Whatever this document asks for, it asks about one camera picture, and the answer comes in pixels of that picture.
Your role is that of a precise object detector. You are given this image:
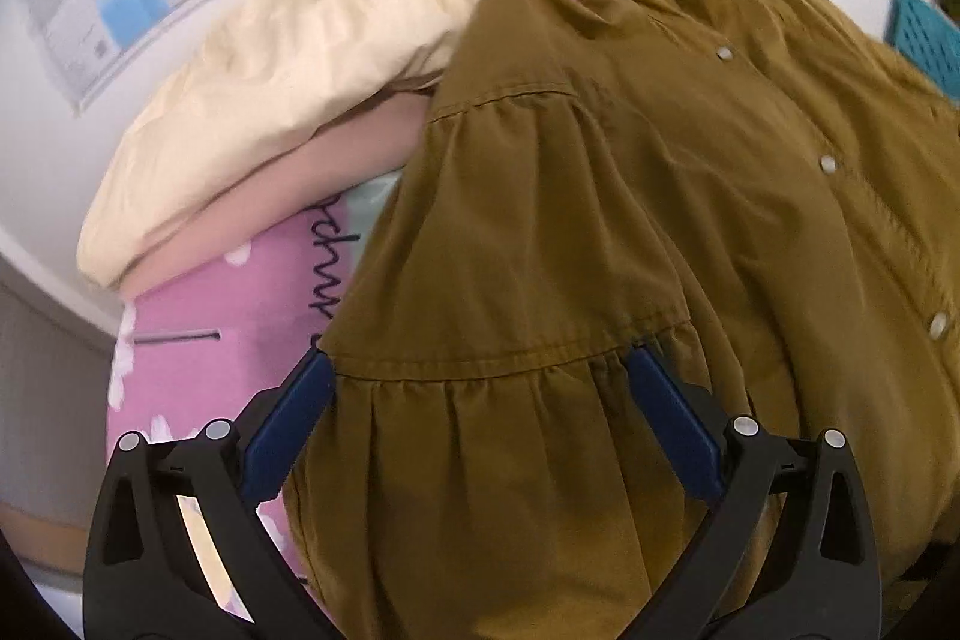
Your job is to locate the pink floral bedsheet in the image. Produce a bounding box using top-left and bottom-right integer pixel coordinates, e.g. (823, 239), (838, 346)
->
(105, 0), (818, 640)

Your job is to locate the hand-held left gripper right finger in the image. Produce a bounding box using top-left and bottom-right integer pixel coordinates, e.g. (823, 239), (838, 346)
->
(626, 344), (882, 640)

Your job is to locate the olive button-up shirt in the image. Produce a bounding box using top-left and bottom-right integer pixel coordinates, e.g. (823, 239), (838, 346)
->
(283, 0), (960, 640)

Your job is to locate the blue perforated plastic basket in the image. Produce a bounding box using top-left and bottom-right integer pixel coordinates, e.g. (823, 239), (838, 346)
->
(883, 0), (960, 101)

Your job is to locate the cream folded garment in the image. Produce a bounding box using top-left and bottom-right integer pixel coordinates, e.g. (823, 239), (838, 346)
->
(76, 0), (488, 290)

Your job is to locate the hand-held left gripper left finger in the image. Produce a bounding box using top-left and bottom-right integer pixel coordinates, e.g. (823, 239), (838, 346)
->
(84, 346), (335, 640)

